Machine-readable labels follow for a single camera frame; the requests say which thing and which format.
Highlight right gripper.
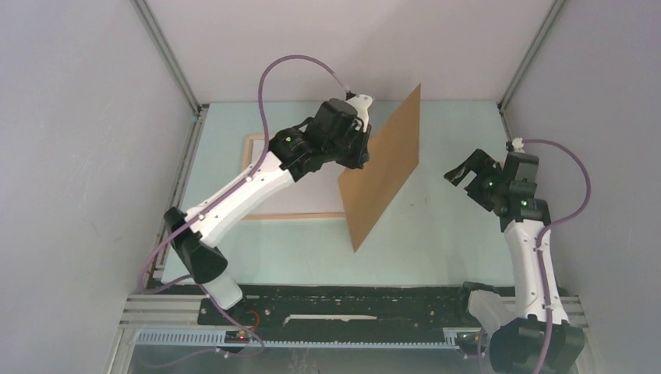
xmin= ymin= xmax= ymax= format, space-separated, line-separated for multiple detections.
xmin=443 ymin=149 xmax=507 ymax=213

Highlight brown backing board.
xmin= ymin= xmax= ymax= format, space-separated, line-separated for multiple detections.
xmin=338 ymin=84 xmax=422 ymax=252

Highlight printed photo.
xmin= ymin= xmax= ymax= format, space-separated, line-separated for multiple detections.
xmin=249 ymin=162 xmax=345 ymax=216

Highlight wooden picture frame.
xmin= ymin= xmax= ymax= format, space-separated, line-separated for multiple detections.
xmin=240 ymin=134 xmax=346 ymax=222

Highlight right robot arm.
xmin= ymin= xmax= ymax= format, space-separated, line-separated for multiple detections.
xmin=444 ymin=149 xmax=585 ymax=373

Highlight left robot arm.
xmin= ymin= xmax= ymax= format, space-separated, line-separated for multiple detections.
xmin=164 ymin=94 xmax=373 ymax=325

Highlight right corner metal profile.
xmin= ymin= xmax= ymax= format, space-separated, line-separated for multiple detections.
xmin=497 ymin=0 xmax=569 ymax=115

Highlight corner metal profile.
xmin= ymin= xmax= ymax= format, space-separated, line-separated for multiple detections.
xmin=130 ymin=0 xmax=202 ymax=115
xmin=497 ymin=0 xmax=569 ymax=115

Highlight left corner metal profile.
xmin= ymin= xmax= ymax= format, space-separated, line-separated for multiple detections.
xmin=130 ymin=0 xmax=202 ymax=115

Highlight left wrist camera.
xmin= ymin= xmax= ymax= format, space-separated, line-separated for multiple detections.
xmin=345 ymin=94 xmax=373 ymax=132

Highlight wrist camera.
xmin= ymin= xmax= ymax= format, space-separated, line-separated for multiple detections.
xmin=345 ymin=94 xmax=373 ymax=132
xmin=503 ymin=138 xmax=539 ymax=183

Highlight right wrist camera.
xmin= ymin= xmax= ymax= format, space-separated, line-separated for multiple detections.
xmin=503 ymin=138 xmax=539 ymax=183

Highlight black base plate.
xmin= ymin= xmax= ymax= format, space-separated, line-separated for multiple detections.
xmin=228 ymin=285 xmax=480 ymax=343

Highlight aluminium rail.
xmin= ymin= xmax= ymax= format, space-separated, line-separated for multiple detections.
xmin=119 ymin=295 xmax=589 ymax=328

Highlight white cable duct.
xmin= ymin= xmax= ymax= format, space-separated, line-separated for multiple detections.
xmin=135 ymin=330 xmax=458 ymax=349

